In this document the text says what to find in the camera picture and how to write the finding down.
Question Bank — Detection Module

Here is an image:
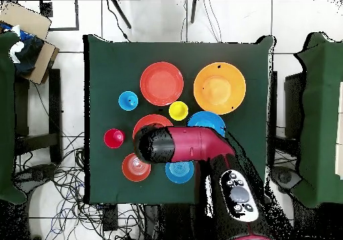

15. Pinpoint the large blue bowl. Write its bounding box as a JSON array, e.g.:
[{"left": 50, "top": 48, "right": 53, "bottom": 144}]
[{"left": 186, "top": 111, "right": 226, "bottom": 138}]

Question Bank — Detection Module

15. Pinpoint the yellow cup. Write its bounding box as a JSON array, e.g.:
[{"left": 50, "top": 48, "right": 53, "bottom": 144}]
[{"left": 168, "top": 101, "right": 189, "bottom": 122}]

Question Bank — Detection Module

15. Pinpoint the wide red-orange bowl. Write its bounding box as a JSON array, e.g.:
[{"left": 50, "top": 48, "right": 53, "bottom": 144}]
[
  {"left": 139, "top": 61, "right": 185, "bottom": 107},
  {"left": 132, "top": 113, "right": 174, "bottom": 140}
]

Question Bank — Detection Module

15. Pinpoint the blue cup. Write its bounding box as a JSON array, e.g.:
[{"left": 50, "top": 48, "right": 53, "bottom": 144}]
[{"left": 118, "top": 90, "right": 139, "bottom": 112}]

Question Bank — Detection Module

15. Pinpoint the small blue bowl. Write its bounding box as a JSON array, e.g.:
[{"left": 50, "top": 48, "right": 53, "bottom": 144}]
[{"left": 164, "top": 160, "right": 195, "bottom": 184}]

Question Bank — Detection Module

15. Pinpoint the red cup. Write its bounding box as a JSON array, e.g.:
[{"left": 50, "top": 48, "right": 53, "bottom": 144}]
[{"left": 103, "top": 128, "right": 126, "bottom": 149}]

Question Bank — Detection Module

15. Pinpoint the small red-orange bowl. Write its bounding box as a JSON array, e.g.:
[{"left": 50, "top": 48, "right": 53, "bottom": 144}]
[{"left": 121, "top": 152, "right": 151, "bottom": 182}]

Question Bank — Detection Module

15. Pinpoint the large orange bowl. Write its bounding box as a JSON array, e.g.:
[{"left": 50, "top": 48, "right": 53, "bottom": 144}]
[{"left": 193, "top": 62, "right": 247, "bottom": 116}]

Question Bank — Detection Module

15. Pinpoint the dark green tablecloth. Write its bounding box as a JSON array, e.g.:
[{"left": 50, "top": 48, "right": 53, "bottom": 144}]
[{"left": 82, "top": 34, "right": 277, "bottom": 207}]

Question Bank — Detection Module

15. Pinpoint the black power strip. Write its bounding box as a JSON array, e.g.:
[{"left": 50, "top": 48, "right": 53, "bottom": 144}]
[{"left": 102, "top": 204, "right": 119, "bottom": 232}]

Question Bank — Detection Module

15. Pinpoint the black tripod leg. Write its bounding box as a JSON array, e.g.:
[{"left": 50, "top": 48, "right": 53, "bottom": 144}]
[
  {"left": 190, "top": 0, "right": 198, "bottom": 24},
  {"left": 111, "top": 0, "right": 133, "bottom": 29}
]

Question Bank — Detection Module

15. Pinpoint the black chair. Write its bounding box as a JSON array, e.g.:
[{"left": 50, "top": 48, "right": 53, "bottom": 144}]
[{"left": 283, "top": 72, "right": 306, "bottom": 139}]

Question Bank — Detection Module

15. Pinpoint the green cloth side table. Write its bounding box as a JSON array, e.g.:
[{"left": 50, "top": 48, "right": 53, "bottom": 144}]
[
  {"left": 293, "top": 32, "right": 343, "bottom": 208},
  {"left": 0, "top": 32, "right": 27, "bottom": 205}
]

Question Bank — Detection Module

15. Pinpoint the blue and white cloth bundle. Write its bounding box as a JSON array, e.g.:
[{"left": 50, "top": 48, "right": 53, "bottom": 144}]
[{"left": 0, "top": 22, "right": 45, "bottom": 76}]

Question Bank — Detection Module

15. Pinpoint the cardboard box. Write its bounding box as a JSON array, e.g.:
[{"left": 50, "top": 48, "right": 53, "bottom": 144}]
[{"left": 0, "top": 1, "right": 60, "bottom": 86}]

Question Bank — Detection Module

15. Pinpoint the tangle of floor cables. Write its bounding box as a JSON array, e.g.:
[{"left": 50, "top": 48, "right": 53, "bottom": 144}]
[{"left": 15, "top": 131, "right": 147, "bottom": 240}]

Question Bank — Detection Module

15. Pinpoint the black floor cable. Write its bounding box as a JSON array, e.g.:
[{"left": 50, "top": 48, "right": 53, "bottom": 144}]
[{"left": 106, "top": 0, "right": 131, "bottom": 42}]

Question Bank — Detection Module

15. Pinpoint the black metal frame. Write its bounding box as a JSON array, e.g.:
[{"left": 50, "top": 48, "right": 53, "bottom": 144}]
[{"left": 39, "top": 0, "right": 80, "bottom": 32}]

